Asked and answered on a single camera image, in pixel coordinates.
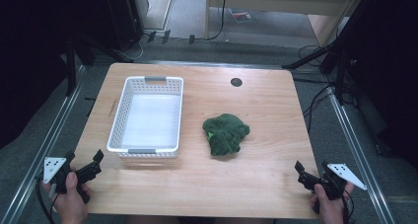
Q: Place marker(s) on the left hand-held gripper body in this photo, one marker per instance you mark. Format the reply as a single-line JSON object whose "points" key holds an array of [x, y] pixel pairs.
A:
{"points": [[60, 174]]}

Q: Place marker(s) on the person's left hand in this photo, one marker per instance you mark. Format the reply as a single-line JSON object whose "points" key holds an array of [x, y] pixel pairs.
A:
{"points": [[71, 201]]}

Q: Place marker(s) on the light wooden furniture frame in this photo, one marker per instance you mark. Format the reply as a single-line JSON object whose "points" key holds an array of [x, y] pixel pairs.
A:
{"points": [[282, 0]]}

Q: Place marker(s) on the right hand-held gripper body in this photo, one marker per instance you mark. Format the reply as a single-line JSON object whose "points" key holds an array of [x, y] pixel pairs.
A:
{"points": [[332, 181]]}

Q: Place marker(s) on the black cabinet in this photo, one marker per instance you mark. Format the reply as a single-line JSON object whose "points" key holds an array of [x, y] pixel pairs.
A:
{"points": [[126, 16]]}

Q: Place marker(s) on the dark green cloth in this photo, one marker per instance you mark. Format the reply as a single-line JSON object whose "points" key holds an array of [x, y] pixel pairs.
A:
{"points": [[225, 134]]}

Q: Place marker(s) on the person's right hand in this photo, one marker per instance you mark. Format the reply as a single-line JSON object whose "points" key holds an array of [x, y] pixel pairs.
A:
{"points": [[328, 206]]}

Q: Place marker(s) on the black table grommet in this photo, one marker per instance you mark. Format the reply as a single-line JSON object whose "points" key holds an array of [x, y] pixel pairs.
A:
{"points": [[236, 82]]}

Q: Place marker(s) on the dark curtain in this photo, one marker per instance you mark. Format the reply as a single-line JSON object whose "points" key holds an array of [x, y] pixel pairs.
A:
{"points": [[29, 62], [384, 69]]}

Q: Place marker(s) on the black tripod stand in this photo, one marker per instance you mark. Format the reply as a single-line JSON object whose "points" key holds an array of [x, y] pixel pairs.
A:
{"points": [[325, 59]]}

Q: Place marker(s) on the black metal stand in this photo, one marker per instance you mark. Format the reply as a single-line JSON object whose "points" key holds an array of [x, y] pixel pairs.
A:
{"points": [[74, 62]]}

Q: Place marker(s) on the white plastic basket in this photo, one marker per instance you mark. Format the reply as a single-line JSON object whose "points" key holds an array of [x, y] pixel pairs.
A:
{"points": [[148, 118]]}

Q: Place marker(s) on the red booklet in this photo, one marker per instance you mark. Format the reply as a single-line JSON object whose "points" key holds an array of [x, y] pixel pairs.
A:
{"points": [[241, 15]]}

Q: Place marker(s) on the metal floor rail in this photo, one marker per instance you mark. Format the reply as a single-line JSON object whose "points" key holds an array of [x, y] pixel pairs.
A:
{"points": [[358, 151], [39, 151]]}

